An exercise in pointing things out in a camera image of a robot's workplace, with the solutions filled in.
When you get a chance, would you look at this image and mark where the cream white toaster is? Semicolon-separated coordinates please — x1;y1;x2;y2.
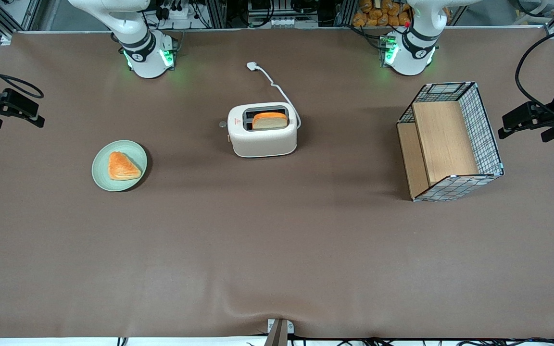
219;102;298;158

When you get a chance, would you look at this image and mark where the bread slice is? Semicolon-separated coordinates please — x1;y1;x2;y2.
252;111;289;130

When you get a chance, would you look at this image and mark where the white power strip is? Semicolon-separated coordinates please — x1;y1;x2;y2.
159;4;197;21

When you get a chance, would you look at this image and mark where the pale green plate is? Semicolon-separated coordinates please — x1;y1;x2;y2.
91;140;148;192

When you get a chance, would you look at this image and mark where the triangular orange pastry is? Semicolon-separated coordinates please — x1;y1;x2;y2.
108;151;142;181

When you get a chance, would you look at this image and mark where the black wire basket with liner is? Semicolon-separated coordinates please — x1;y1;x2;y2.
396;82;504;202

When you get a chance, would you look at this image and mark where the white toaster power cable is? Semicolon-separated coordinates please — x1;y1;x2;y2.
247;62;302;129

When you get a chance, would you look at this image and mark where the grey electronics unit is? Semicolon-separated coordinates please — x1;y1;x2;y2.
247;0;319;28

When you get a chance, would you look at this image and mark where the pile of orange bread rolls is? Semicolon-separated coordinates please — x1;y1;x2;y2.
352;0;413;27

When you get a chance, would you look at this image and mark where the light wooden board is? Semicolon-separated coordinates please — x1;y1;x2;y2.
397;101;479;198

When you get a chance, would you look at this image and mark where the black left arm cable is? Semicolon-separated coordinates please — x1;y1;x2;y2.
515;23;554;121

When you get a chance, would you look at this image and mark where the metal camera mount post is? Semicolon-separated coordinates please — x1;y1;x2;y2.
264;319;295;346

